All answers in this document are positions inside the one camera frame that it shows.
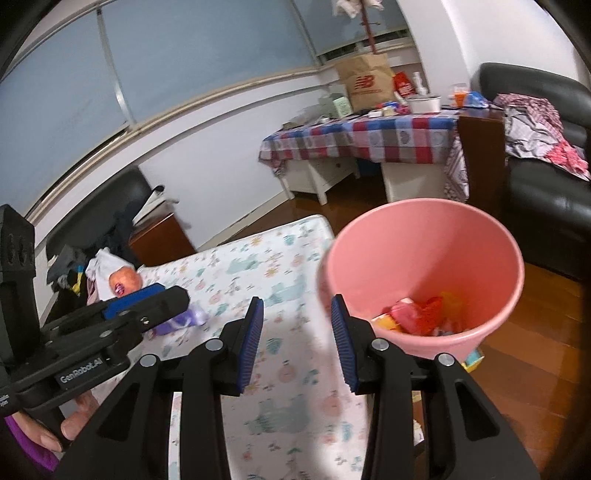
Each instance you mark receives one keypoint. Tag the wooden coat rack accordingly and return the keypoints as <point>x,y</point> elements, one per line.
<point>369,32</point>

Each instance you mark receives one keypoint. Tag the white desk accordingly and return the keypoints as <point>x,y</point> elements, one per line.
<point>318,177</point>

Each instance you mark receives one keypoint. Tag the green tissue box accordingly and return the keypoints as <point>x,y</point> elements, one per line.
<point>341,107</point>

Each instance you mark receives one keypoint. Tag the white cloth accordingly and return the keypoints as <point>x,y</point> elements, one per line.
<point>351,7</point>

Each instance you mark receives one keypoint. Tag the printed blanket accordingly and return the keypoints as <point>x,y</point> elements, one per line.
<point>286,258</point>

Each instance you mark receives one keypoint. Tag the white vent grille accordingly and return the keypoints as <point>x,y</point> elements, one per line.
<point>360,46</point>

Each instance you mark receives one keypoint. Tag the dark wooden side cabinet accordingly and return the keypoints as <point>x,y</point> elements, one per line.
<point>480,161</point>

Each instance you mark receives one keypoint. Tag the red snack packet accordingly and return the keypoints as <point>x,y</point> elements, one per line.
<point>415,316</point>

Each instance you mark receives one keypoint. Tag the crumpled clear plastic bag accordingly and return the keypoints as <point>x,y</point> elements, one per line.
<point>309,115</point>

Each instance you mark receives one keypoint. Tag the pink plastic bucket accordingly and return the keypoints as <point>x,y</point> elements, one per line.
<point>415,258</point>

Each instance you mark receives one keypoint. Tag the pink floral garment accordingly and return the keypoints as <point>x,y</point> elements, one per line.
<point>568,159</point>

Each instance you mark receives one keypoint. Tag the blue plastic bag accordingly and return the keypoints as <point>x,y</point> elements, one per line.
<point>475,99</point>

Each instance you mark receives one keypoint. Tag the checkered tablecloth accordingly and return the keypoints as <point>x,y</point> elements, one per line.
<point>369,134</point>

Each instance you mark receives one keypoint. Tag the brown paper bag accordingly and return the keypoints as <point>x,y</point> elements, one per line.
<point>367,83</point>

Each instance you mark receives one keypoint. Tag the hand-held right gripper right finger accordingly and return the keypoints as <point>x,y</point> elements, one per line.
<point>341,346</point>

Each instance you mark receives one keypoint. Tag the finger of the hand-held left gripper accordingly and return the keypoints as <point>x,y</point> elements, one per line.
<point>134,300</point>
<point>161,309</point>

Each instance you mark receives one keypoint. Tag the person's left hand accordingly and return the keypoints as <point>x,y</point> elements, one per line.
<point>78,422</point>

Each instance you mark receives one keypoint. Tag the yellow paper piece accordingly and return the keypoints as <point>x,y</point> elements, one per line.
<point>387,323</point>

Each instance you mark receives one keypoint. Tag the purple wrapper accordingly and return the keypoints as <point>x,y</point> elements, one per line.
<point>184,319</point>

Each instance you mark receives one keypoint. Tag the black leather chair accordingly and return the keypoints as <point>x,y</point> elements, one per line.
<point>101,203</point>

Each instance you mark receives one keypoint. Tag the pile of clothes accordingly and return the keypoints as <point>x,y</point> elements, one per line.
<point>526,124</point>

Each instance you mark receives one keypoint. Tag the brown wooden cabinet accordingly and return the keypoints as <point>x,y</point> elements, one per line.
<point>159,240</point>

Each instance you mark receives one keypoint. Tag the orange white box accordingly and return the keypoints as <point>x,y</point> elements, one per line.
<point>459,96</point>

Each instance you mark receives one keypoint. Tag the dark clothes pile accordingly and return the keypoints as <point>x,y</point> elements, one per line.
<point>69,272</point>

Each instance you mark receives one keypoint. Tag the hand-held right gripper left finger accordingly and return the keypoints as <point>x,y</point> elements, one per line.
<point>251,346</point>

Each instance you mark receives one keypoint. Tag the black leather armchair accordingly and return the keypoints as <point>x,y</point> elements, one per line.
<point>545,212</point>

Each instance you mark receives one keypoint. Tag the yellow packet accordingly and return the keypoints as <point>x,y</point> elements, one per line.
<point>473,361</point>

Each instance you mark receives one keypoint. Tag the white bowl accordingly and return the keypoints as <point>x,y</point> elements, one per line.
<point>424,105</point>

